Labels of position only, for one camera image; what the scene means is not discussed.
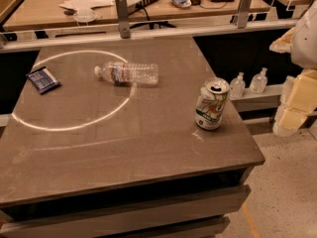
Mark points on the blue snack packet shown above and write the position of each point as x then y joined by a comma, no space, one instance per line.
43,80

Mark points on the right clear sanitizer bottle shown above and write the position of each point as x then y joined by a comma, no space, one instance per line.
259,81

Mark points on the right grey metal post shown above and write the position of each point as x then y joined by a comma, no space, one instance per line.
243,13

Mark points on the clear round lid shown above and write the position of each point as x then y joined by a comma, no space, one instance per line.
84,15

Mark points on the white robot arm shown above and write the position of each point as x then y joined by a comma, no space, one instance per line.
300,42

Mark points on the wooden background desk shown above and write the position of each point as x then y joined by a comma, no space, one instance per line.
44,14

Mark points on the blue white pouch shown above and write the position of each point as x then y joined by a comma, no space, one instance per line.
181,3

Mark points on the clear plastic water bottle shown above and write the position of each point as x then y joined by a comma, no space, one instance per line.
128,72

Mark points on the left grey metal post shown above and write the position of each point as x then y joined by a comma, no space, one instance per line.
123,19

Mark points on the white papers on desk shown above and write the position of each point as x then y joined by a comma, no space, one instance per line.
79,4

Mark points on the clear sanitizer bottle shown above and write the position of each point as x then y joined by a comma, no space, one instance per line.
237,86
259,81

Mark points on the grey power strip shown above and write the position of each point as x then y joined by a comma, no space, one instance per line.
136,5

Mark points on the green white soda can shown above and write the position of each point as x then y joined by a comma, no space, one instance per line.
213,95

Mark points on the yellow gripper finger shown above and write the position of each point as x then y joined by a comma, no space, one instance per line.
300,93
287,122

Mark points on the grey metal post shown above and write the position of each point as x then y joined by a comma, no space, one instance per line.
243,13
123,19

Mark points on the left clear sanitizer bottle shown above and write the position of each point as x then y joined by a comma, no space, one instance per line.
237,86

